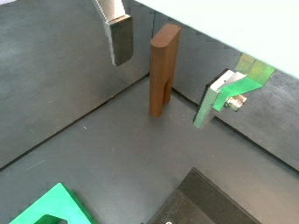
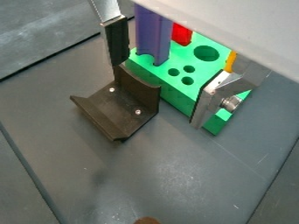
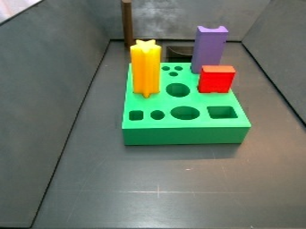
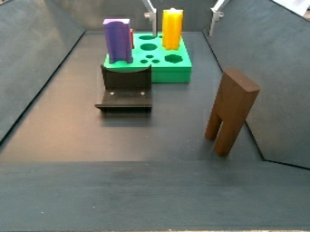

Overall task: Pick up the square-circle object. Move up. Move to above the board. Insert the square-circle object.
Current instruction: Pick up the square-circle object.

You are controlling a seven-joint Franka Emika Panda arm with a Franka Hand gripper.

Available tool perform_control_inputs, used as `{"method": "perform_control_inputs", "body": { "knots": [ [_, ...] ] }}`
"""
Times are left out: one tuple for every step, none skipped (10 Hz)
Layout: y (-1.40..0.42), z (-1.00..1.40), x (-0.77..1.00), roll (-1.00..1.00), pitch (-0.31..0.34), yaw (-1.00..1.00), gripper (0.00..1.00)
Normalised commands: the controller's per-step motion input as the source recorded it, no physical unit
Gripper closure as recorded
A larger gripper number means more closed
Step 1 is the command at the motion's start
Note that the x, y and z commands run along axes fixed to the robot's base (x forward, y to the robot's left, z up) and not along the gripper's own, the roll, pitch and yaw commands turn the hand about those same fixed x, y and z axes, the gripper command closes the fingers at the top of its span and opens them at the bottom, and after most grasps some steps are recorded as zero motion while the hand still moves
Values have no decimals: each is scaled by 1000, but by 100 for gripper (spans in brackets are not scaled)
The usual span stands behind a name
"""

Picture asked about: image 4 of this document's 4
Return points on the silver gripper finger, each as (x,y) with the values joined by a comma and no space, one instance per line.
(217,14)
(152,15)

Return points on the brown square-circle peg block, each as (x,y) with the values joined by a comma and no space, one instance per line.
(235,100)

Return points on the green shape sorter board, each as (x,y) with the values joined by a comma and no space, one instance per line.
(170,64)

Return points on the yellow star peg block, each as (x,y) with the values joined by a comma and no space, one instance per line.
(172,28)

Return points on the red peg block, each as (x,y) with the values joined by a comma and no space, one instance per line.
(132,36)

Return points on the purple peg block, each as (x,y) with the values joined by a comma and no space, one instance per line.
(118,36)

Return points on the black plastic holder stand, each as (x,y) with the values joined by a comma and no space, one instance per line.
(128,89)

